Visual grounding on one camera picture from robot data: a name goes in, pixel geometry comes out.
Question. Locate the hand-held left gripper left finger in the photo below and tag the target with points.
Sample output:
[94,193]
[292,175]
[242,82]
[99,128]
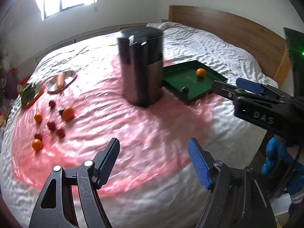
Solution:
[110,156]

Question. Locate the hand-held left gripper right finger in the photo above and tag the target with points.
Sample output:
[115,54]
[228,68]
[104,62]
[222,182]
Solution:
[198,163]

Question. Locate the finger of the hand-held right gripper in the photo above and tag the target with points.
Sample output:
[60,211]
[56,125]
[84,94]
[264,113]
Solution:
[249,85]
[223,88]

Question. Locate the green tray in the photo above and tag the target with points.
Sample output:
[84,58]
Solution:
[180,78]

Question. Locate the orange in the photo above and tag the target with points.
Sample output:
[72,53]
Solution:
[201,72]
[38,118]
[37,144]
[68,113]

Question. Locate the small red apple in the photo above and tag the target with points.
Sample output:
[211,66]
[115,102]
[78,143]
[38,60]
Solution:
[60,133]
[51,125]
[51,103]
[38,136]

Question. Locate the dark purple plum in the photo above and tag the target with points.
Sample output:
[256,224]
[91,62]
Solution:
[184,90]

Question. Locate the pink plastic sheet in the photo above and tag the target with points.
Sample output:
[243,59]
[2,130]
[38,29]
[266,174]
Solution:
[142,135]

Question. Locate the white bed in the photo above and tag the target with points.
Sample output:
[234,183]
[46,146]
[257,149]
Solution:
[213,47]

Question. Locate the wooden headboard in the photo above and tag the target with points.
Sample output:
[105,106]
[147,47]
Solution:
[225,21]

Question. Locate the black and copper trash can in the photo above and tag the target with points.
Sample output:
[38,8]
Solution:
[142,76]

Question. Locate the crumpled white blanket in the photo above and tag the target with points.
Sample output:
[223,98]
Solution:
[166,25]

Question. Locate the round metal plate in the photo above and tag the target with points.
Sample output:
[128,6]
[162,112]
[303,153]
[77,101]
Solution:
[68,77]

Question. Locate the carrot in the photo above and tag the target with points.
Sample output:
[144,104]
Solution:
[60,79]

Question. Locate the orange-rimmed plate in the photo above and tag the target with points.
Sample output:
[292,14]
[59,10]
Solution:
[39,93]

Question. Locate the green leafy vegetable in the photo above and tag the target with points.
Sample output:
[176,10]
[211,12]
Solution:
[28,92]

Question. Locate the colourful clutter pile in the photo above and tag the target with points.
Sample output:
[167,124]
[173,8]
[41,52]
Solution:
[7,83]

